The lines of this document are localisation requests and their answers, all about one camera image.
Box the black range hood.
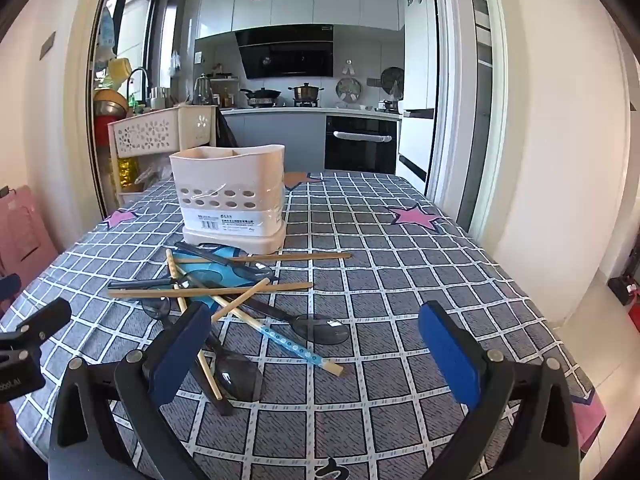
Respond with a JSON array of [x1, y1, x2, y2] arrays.
[[235, 25, 335, 80]]

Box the grey plaid star tablecloth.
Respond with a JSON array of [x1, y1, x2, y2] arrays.
[[0, 170, 608, 480]]

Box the blue patterned wooden chopstick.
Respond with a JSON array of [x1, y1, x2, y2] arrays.
[[172, 280, 346, 377]]

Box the white spice rack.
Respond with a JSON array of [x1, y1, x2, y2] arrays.
[[210, 72, 240, 108]]

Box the grey kitchen counter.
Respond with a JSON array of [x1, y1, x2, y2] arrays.
[[220, 105, 403, 158]]

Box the black wok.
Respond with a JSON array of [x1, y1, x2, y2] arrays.
[[240, 87, 283, 103]]

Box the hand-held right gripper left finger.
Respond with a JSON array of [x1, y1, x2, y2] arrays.
[[50, 301, 215, 480]]

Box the black built-in oven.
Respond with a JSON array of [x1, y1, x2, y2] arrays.
[[324, 115, 399, 173]]

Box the white refrigerator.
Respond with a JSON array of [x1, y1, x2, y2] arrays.
[[397, 0, 441, 183]]

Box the pink folding chair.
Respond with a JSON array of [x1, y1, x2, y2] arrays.
[[0, 185, 61, 316]]

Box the black kitchen faucet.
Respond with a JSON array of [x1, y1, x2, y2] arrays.
[[127, 66, 151, 106]]

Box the steel cooking pot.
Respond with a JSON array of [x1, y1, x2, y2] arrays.
[[287, 82, 325, 102]]

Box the yellow oil bottle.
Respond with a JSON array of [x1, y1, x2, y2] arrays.
[[116, 156, 141, 192]]

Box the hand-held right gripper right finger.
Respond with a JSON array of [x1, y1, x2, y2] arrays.
[[417, 301, 581, 480]]

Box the beige plastic utensil holder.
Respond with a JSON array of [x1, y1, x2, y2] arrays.
[[169, 144, 289, 256]]

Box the dark cloth on cart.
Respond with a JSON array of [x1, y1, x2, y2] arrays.
[[215, 106, 240, 150]]

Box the white perforated storage cart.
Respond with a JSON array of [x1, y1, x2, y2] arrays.
[[109, 106, 221, 201]]

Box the white upper kitchen cabinets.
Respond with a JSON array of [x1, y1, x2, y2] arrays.
[[195, 0, 405, 41]]

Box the glass kettle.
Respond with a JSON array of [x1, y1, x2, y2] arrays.
[[193, 74, 215, 106]]

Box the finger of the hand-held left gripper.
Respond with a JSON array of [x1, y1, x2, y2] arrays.
[[0, 274, 22, 302], [0, 297, 72, 363]]

